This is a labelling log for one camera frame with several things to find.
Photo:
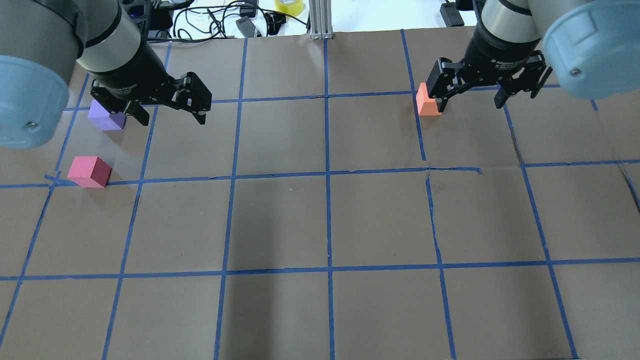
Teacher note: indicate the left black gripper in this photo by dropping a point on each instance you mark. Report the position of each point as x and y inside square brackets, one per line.
[131, 75]

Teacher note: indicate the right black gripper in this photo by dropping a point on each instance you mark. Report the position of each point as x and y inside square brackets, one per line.
[495, 54]

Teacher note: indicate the orange foam block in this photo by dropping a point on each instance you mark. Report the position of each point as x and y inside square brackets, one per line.
[426, 106]

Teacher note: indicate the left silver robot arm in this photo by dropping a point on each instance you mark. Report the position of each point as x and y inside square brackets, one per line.
[42, 41]

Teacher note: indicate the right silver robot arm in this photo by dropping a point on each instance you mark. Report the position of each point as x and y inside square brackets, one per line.
[592, 46]

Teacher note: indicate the purple foam block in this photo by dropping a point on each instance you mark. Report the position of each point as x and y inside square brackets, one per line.
[105, 120]

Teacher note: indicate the black power adapter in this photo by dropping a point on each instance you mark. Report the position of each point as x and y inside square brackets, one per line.
[451, 15]

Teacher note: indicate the pink foam block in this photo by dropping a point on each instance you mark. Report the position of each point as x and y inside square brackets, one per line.
[89, 172]

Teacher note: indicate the grey adapter plug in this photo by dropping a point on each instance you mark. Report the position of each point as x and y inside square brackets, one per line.
[247, 28]

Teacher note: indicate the yellow tape roll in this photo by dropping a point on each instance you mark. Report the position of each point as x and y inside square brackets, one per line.
[289, 7]

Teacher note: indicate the aluminium frame post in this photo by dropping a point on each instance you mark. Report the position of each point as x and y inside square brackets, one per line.
[320, 20]

